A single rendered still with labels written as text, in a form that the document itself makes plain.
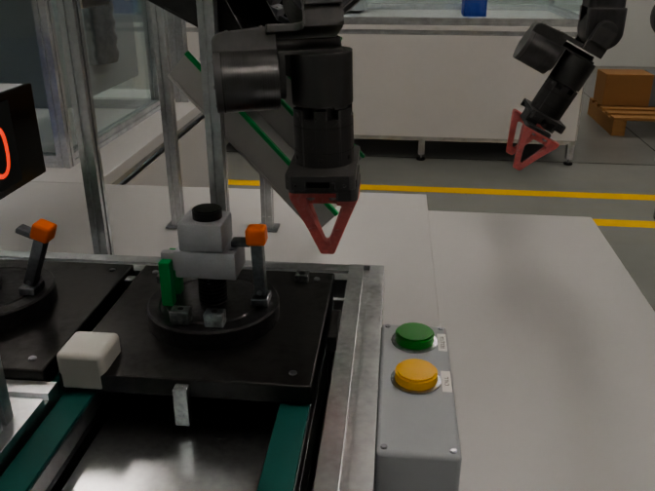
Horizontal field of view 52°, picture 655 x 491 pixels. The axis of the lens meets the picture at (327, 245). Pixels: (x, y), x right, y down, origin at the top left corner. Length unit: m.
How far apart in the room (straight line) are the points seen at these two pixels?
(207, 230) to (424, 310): 0.41
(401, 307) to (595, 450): 0.35
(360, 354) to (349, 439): 0.13
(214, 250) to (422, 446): 0.28
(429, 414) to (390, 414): 0.03
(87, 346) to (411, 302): 0.50
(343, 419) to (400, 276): 0.51
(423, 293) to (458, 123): 3.75
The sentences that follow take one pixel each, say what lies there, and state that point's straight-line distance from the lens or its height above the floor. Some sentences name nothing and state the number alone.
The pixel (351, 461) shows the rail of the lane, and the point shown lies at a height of 0.96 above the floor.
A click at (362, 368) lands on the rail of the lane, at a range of 0.67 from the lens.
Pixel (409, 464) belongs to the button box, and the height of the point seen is 0.95.
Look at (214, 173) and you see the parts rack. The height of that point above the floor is 1.07.
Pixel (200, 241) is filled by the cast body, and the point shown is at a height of 1.07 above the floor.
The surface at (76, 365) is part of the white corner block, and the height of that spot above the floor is 0.98.
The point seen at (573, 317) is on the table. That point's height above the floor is 0.86.
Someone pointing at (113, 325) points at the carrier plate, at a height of 0.97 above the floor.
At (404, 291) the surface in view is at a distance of 1.04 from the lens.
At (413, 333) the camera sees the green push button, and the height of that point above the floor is 0.97.
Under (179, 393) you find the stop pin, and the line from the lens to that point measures 0.65.
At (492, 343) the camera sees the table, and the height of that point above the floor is 0.86.
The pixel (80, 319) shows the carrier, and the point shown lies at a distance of 0.78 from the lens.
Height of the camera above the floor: 1.33
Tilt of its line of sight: 23 degrees down
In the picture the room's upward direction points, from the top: straight up
